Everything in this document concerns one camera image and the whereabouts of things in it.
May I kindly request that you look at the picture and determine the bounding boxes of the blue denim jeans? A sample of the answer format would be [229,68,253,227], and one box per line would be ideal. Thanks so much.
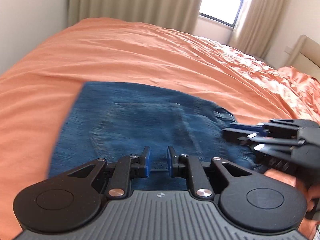
[49,82,266,191]

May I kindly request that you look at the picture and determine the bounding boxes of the person's right hand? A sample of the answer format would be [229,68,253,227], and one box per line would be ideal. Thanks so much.
[264,169,319,239]

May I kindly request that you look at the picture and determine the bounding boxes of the beige right curtain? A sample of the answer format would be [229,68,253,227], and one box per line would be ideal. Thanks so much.
[228,0,290,59]

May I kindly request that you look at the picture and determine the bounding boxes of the beige curtain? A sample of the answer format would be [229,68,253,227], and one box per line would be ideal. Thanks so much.
[68,0,202,34]
[228,0,290,59]

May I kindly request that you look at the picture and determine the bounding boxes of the beige bed headboard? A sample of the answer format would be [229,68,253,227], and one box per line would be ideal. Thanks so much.
[285,35,320,80]

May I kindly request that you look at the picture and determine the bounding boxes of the orange bed sheet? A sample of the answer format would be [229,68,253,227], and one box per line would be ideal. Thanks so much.
[1,18,319,239]

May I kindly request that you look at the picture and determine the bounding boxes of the window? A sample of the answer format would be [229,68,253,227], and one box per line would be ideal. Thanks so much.
[200,0,244,27]

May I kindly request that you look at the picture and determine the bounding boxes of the beige left curtain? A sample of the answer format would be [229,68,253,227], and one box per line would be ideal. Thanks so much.
[68,0,202,34]

